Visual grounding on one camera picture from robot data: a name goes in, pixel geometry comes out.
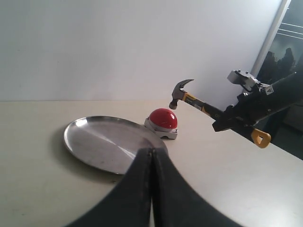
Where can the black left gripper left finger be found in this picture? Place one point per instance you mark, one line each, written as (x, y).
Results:
(128, 204)

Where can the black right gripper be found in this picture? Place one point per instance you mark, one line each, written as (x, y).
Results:
(251, 108)

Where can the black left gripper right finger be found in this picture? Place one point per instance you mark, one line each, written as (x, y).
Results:
(175, 203)

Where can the black and yellow claw hammer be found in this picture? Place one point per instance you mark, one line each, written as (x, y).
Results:
(201, 108)

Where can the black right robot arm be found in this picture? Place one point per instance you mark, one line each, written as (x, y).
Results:
(291, 87)

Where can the red dome push button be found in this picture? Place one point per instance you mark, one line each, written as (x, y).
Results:
(163, 122)

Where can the round stainless steel plate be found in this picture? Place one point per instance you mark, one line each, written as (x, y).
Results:
(108, 143)

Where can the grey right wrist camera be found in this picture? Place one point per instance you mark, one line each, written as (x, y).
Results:
(247, 81)

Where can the white window frame post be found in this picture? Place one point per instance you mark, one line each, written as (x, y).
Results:
(270, 36)

